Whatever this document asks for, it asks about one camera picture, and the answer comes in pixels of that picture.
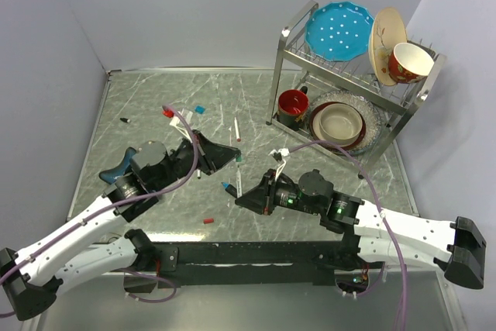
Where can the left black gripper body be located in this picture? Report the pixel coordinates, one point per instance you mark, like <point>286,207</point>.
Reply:
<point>182,160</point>

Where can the red pen cap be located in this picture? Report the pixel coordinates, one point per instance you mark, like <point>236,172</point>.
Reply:
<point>208,221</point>

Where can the red black mug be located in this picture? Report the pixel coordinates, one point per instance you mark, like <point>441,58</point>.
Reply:
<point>292,106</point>

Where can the white green marker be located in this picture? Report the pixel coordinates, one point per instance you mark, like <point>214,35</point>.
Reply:
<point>239,184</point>

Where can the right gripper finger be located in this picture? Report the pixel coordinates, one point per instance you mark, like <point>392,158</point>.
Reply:
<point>262,189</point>
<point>254,203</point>

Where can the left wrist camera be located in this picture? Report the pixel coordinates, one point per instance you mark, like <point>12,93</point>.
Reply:
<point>176,123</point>

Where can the black blue highlighter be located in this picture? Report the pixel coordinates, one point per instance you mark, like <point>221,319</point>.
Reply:
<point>230,189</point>

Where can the beige bowl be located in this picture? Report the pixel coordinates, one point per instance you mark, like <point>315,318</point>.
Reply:
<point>340,124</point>

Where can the blue polka dot plate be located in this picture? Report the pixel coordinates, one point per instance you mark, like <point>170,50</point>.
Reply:
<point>339,31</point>

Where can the red rimmed plate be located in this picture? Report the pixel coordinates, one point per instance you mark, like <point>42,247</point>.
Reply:
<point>314,126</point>

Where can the blue pen cap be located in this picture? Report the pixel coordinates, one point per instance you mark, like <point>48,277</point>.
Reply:
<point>199,109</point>

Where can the glass patterned plate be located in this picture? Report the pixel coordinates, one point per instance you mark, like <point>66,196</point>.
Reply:
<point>369,112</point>

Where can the blue star dish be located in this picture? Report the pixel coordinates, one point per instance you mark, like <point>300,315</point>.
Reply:
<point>111,175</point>

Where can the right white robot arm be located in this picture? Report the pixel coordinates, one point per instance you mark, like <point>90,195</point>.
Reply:
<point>371,234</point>

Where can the black base bar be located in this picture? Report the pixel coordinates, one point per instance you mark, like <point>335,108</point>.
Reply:
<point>206,263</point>

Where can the cream floral plate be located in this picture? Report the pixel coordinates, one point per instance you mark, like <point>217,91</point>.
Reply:
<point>388,30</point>

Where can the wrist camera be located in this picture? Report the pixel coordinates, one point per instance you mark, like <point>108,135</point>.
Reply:
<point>281,155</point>
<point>176,123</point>

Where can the white red acrylic marker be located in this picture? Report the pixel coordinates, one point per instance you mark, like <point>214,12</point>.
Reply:
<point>237,132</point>

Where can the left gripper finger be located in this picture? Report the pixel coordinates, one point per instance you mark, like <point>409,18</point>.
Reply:
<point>216,152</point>
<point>210,164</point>

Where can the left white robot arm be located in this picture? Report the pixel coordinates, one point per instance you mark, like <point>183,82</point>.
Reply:
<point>33,277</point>

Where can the red floral bowl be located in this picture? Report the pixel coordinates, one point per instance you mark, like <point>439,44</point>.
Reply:
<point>409,63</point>

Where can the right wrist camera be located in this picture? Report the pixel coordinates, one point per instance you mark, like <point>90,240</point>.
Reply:
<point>281,155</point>

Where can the steel dish rack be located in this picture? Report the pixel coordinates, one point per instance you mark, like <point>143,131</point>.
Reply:
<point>396,105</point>

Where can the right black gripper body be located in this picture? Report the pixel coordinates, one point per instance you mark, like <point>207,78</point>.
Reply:
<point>285,194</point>

